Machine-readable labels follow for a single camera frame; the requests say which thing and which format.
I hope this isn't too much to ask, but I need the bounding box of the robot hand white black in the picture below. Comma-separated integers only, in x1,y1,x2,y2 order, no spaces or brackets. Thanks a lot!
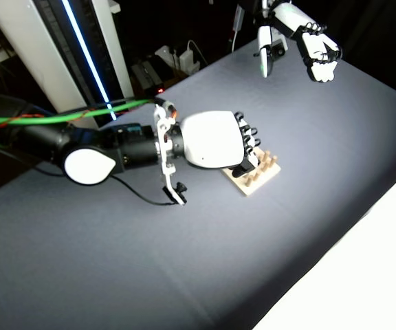
256,1,343,83
179,110,261,179

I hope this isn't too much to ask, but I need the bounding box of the wooden peg block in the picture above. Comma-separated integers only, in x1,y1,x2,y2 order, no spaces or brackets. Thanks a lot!
221,149,282,197

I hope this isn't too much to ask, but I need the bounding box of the white hanging adapter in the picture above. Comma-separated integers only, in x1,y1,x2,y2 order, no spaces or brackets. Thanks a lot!
231,5,246,53

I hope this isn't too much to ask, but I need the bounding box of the black power strip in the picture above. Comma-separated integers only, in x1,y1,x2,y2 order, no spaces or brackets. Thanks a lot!
131,60,166,96

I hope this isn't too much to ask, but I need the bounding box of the grey table cloth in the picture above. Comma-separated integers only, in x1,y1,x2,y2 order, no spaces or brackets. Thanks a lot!
0,36,396,330

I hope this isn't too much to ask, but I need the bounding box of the white column with blue light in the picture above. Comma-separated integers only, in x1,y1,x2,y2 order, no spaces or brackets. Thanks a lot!
0,0,135,122

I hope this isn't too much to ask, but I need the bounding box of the white power adapter with cable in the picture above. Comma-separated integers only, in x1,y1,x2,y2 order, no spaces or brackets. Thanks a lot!
178,39,210,76

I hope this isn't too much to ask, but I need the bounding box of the thin black cable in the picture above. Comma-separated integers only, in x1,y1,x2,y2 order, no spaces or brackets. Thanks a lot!
110,173,182,207

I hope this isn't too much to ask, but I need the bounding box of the green cable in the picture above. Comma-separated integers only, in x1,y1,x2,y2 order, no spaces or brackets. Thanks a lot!
0,98,160,125

